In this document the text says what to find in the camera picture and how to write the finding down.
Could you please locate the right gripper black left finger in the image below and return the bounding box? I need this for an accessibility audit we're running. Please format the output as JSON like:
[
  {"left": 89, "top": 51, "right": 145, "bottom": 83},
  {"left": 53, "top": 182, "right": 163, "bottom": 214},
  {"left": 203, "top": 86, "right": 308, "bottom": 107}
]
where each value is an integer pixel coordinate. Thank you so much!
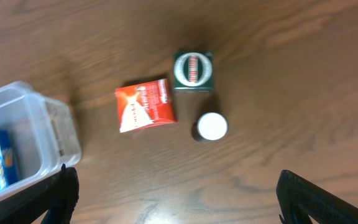
[{"left": 0, "top": 165, "right": 80, "bottom": 224}]

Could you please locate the dark bottle white cap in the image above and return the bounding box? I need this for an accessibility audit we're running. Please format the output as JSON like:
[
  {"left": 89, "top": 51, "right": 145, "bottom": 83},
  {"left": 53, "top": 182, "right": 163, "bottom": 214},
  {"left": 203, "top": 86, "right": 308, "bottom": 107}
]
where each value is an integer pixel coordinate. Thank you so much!
[{"left": 191, "top": 112, "right": 228, "bottom": 141}]

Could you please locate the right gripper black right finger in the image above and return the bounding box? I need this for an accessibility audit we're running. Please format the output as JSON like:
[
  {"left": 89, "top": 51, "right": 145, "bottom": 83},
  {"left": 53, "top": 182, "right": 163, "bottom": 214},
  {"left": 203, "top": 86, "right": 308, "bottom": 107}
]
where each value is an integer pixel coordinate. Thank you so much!
[{"left": 276, "top": 170, "right": 358, "bottom": 224}]

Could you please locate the dark green small box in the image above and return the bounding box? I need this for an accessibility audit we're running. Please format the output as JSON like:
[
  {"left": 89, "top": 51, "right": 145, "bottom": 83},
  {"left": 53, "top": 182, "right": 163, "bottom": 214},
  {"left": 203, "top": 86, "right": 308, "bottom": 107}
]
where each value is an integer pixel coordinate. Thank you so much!
[{"left": 173, "top": 51, "right": 214, "bottom": 91}]

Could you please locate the red Panadol ActiFast box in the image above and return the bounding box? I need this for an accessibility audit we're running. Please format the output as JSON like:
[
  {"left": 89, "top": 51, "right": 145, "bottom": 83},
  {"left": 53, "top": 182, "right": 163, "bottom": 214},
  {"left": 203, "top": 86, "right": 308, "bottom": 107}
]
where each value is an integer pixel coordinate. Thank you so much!
[{"left": 115, "top": 78, "right": 177, "bottom": 133}]

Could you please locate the clear plastic container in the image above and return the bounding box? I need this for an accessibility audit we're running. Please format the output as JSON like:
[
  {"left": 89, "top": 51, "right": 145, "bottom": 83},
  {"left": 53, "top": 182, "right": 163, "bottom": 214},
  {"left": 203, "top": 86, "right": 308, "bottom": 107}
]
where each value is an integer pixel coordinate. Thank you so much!
[{"left": 0, "top": 82, "right": 82, "bottom": 201}]

